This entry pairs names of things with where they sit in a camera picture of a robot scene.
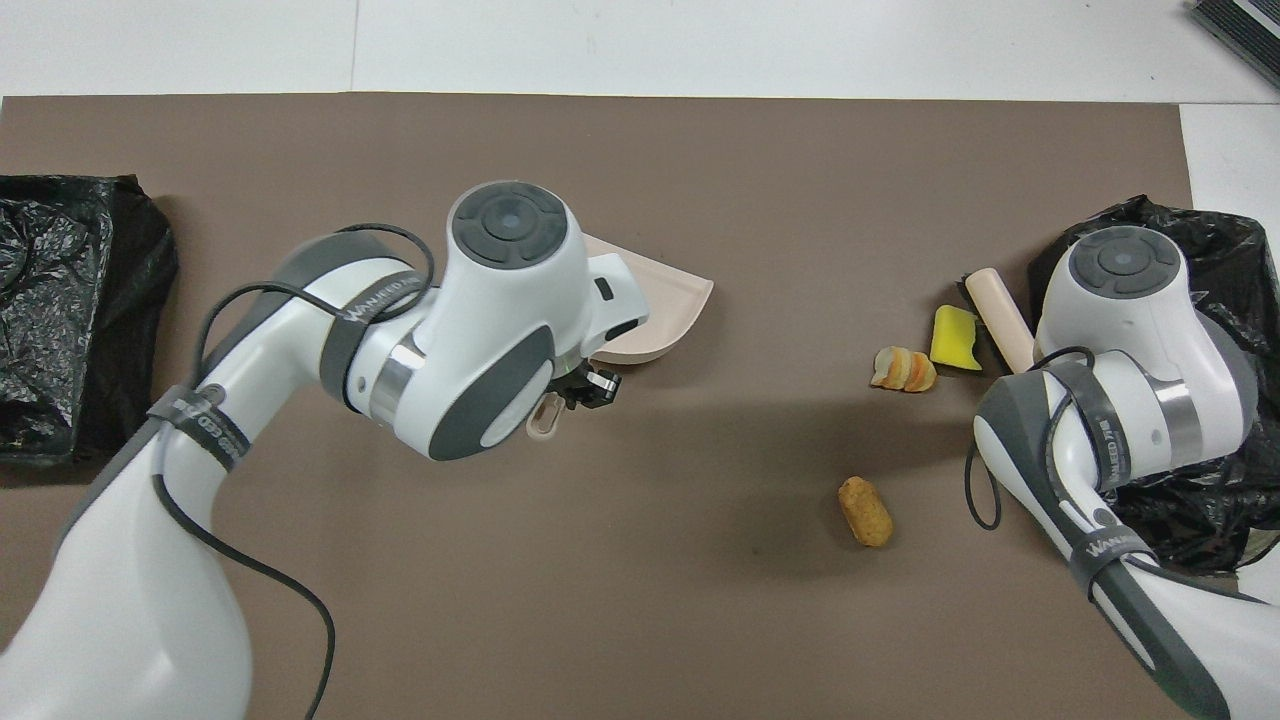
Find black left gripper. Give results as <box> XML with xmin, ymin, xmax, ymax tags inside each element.
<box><xmin>552</xmin><ymin>359</ymin><xmax>622</xmax><ymax>412</ymax></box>

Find beige plastic dustpan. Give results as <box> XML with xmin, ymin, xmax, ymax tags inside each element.
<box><xmin>525</xmin><ymin>232</ymin><xmax>716</xmax><ymax>441</ymax></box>

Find beige hand brush black bristles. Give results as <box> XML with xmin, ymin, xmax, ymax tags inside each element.
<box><xmin>963</xmin><ymin>268</ymin><xmax>1038</xmax><ymax>376</ymax></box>

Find black trash bag bin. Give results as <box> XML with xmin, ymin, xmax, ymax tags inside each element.
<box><xmin>1027</xmin><ymin>195</ymin><xmax>1280</xmax><ymax>576</ymax></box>
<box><xmin>0</xmin><ymin>174</ymin><xmax>181</xmax><ymax>469</ymax></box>

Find brown table mat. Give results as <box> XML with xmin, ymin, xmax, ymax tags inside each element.
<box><xmin>0</xmin><ymin>93</ymin><xmax>1256</xmax><ymax>720</ymax></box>

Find brown fried bread roll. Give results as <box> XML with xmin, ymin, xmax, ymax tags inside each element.
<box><xmin>838</xmin><ymin>476</ymin><xmax>894</xmax><ymax>549</ymax></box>

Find orange white croissant piece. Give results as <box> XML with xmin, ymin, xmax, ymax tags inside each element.
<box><xmin>870</xmin><ymin>346</ymin><xmax>939</xmax><ymax>394</ymax></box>

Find large yellow sponge piece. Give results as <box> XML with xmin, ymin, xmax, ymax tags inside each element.
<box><xmin>930</xmin><ymin>305</ymin><xmax>984</xmax><ymax>373</ymax></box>

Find grey ribbed device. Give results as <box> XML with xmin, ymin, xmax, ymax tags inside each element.
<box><xmin>1188</xmin><ymin>0</ymin><xmax>1280</xmax><ymax>89</ymax></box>

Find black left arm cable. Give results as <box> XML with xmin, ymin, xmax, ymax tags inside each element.
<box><xmin>150</xmin><ymin>222</ymin><xmax>438</xmax><ymax>720</ymax></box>

